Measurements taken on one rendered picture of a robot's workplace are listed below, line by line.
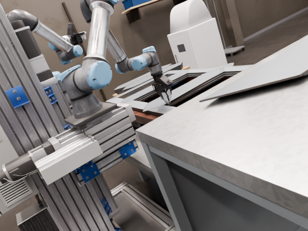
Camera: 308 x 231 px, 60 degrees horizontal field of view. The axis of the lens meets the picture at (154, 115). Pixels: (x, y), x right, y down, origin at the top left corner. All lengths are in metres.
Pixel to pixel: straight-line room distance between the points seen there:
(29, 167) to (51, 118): 0.30
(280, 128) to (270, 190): 0.17
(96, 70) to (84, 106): 0.21
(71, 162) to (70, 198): 0.43
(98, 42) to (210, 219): 0.88
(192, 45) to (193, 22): 0.42
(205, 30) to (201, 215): 4.44
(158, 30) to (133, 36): 0.70
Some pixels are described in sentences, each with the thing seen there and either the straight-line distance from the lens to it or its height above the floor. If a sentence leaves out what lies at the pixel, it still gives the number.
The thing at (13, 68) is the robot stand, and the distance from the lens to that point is 1.46.
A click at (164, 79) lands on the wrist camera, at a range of 1.58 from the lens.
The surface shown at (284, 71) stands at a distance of 0.86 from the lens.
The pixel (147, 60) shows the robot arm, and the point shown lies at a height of 1.15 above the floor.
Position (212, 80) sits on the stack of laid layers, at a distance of 1.92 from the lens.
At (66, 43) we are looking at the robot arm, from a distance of 1.94.
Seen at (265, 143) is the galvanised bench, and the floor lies 1.05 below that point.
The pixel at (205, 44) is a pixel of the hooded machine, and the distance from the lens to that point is 5.20.
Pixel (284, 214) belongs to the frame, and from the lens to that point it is 0.48.
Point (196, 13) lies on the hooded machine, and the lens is 5.22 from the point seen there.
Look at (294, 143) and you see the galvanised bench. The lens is 0.53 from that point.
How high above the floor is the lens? 1.32
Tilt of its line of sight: 18 degrees down
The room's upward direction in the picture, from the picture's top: 21 degrees counter-clockwise
